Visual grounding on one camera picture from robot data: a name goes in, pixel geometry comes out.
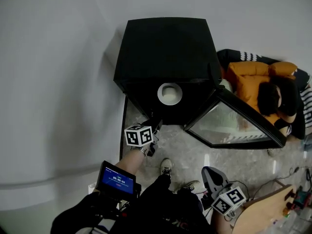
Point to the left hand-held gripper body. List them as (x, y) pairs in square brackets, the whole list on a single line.
[(137, 135)]

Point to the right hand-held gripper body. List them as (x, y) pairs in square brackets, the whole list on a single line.
[(228, 200)]

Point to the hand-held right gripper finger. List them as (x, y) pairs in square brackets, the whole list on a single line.
[(207, 181), (219, 179)]

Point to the white round plate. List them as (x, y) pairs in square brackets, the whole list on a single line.
[(170, 103)]

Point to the black cabinet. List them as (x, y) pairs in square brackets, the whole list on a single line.
[(165, 50)]

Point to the person's left forearm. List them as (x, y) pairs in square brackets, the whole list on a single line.
[(129, 160)]

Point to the person's right forearm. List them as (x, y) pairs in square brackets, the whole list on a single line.
[(219, 224)]

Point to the glass cabinet door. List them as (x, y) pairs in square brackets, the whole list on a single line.
[(256, 116)]

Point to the metal wrist watch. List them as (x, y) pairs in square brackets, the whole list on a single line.
[(143, 151)]

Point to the person's right shoe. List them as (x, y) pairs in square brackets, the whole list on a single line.
[(190, 186)]

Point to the person's shoe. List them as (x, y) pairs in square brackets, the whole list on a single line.
[(190, 186), (166, 167)]

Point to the wooden table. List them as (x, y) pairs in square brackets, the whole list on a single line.
[(263, 211)]

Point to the person's left shoe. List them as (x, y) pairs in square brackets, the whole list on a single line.
[(166, 167)]

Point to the person's black trousers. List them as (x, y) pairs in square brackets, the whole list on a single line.
[(161, 194)]

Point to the small monitor with blue screen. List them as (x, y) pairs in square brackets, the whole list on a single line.
[(117, 179)]

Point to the light green knitted blanket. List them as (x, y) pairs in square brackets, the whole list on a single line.
[(226, 117)]

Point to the white cabinet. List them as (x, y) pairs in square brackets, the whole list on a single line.
[(92, 188)]

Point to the red and green device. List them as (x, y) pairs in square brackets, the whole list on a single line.
[(301, 196)]

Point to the orange puffy pillow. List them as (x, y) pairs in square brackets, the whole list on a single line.
[(246, 74)]

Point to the person's black shirt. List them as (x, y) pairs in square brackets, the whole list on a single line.
[(80, 218)]

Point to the black white striped sofa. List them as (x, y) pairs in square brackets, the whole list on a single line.
[(307, 99)]

